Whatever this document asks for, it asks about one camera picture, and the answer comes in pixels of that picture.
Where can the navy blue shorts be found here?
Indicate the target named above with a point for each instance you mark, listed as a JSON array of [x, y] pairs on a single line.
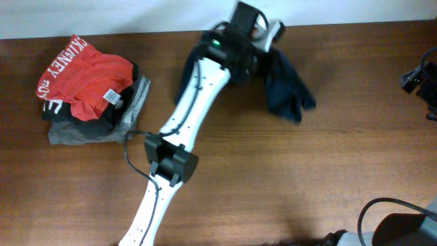
[[286, 94]]

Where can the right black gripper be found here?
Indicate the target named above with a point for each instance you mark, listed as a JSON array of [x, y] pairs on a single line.
[[419, 78]]

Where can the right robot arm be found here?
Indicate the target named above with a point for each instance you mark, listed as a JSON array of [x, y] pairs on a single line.
[[401, 228]]

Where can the black folded shirt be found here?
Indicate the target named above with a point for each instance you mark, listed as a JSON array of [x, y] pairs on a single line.
[[57, 112]]

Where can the grey folded shirt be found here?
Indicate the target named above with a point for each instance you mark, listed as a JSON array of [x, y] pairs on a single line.
[[61, 133]]

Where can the red folded shirt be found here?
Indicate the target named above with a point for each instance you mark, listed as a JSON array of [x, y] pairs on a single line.
[[85, 78]]

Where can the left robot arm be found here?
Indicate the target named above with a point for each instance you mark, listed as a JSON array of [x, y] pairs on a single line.
[[169, 152]]

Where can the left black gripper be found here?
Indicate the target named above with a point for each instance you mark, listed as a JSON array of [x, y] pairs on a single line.
[[248, 67]]

